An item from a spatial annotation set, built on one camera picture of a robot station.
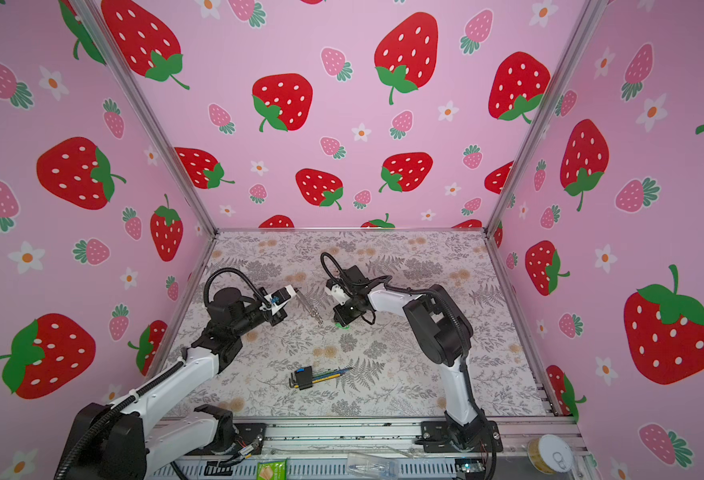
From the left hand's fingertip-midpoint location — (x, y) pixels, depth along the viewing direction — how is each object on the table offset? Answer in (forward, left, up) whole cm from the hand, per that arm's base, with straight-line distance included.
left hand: (291, 286), depth 80 cm
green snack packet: (-40, +1, -18) cm, 44 cm away
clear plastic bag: (-39, -22, -19) cm, 48 cm away
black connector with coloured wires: (-18, -3, -19) cm, 27 cm away
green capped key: (-6, -14, -13) cm, 20 cm away
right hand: (+1, -10, -19) cm, 22 cm away
